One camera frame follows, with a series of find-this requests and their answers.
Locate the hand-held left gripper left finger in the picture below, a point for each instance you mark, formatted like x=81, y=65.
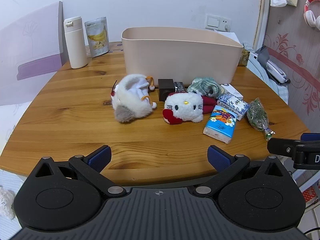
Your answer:
x=101, y=156

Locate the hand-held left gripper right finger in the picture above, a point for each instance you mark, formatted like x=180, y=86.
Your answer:
x=216, y=156

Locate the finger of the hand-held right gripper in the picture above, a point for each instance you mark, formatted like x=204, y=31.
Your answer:
x=281, y=146
x=311, y=137

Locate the blue and white tissue pack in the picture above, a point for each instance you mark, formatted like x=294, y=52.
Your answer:
x=233, y=105

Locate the white and red cat plush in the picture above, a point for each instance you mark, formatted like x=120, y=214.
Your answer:
x=185, y=106

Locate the small white box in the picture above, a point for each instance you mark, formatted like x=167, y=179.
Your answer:
x=233, y=91

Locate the beige plastic storage bin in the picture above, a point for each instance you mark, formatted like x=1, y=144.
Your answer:
x=180, y=55

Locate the colourful cartoon tissue pack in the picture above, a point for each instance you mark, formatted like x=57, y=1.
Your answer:
x=221, y=123

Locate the green dried herb bag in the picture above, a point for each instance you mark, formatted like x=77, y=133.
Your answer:
x=257, y=115

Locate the white fluffy plush pouch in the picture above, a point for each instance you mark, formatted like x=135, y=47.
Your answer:
x=132, y=100

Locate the green checked cloth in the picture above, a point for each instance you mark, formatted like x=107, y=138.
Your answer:
x=203, y=85

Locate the white blood pressure monitor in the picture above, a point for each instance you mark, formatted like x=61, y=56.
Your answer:
x=276, y=71

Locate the light blue bedsheet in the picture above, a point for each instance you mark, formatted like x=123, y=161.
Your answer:
x=260, y=72

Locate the small black box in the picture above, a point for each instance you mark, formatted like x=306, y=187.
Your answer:
x=179, y=86

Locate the dark brown cube box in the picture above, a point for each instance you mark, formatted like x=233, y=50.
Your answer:
x=165, y=90

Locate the gold foil bag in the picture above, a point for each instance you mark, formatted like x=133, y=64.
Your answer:
x=243, y=58

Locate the white fuzzy cloth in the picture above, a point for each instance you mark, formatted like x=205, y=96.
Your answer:
x=6, y=202

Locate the white thermos bottle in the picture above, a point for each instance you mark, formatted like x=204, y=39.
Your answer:
x=76, y=45

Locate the banana chips bag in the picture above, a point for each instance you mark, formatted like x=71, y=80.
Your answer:
x=97, y=37

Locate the white paper sheet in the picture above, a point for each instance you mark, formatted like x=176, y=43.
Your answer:
x=231, y=36

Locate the red and white headphones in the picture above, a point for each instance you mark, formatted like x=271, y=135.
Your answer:
x=310, y=15

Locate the white power plug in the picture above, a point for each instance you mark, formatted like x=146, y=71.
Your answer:
x=227, y=27

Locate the white curved frame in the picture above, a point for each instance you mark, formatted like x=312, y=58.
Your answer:
x=262, y=15

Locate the white wall switch socket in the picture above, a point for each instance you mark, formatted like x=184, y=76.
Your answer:
x=215, y=22

